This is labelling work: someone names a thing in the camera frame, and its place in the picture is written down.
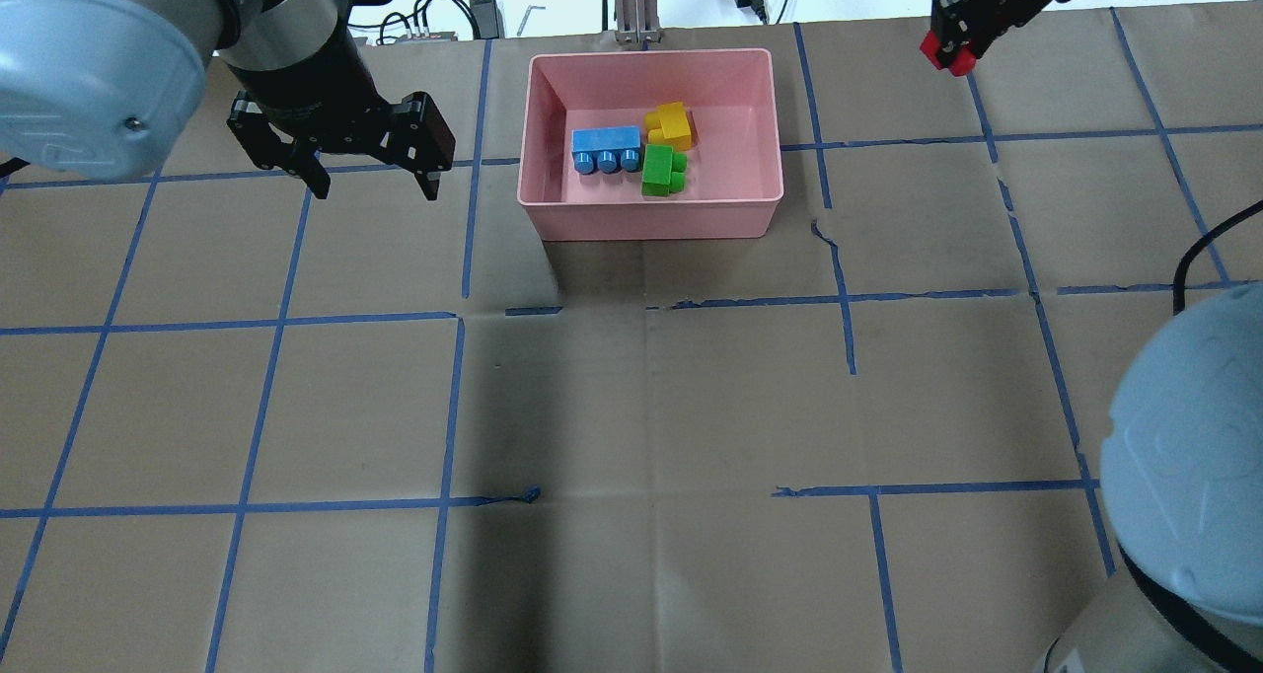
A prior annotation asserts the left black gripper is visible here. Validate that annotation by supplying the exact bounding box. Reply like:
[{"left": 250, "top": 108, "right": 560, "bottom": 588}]
[{"left": 227, "top": 37, "right": 456, "bottom": 201}]

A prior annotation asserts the red block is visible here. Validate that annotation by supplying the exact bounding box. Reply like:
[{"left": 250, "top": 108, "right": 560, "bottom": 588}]
[{"left": 919, "top": 32, "right": 978, "bottom": 78}]

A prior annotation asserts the blue block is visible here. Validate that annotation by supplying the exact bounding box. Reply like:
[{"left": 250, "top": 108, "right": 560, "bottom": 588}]
[{"left": 571, "top": 125, "right": 643, "bottom": 176}]

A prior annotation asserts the green block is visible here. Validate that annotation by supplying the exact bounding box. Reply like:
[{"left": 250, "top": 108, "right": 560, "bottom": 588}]
[{"left": 642, "top": 144, "right": 690, "bottom": 197}]

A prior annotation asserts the yellow block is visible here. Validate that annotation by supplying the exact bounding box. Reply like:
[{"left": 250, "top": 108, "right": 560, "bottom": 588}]
[{"left": 643, "top": 101, "right": 695, "bottom": 152}]

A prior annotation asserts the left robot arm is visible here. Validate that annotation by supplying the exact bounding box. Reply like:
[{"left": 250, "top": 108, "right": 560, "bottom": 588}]
[{"left": 1, "top": 0, "right": 455, "bottom": 200}]

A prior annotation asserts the pink plastic box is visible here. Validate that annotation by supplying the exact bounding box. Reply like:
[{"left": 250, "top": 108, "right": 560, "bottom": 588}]
[{"left": 517, "top": 48, "right": 784, "bottom": 242}]

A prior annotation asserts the small black adapter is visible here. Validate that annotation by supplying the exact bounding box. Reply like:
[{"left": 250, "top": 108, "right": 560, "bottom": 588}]
[{"left": 469, "top": 0, "right": 501, "bottom": 39}]

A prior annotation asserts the allen key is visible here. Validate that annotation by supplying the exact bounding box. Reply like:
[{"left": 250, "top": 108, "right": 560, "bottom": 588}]
[{"left": 515, "top": 4, "right": 547, "bottom": 37}]

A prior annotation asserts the aluminium frame post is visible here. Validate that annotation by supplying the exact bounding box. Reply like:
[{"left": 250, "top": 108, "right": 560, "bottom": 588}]
[{"left": 614, "top": 0, "right": 662, "bottom": 49}]

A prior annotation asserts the black corrugated cable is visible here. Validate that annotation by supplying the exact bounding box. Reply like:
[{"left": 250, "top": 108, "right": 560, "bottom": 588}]
[{"left": 1172, "top": 200, "right": 1263, "bottom": 316}]

